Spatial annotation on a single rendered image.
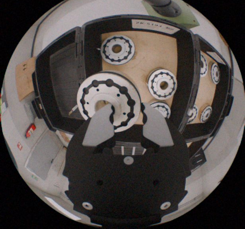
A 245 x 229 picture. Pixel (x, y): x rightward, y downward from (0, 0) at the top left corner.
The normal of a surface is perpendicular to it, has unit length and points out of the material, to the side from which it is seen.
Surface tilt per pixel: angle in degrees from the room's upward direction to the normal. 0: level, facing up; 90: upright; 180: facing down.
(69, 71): 0
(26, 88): 78
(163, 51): 0
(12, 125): 90
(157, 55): 0
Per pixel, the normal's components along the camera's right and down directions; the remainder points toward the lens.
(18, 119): 0.99, -0.01
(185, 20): -0.76, 0.43
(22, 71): 0.94, 0.10
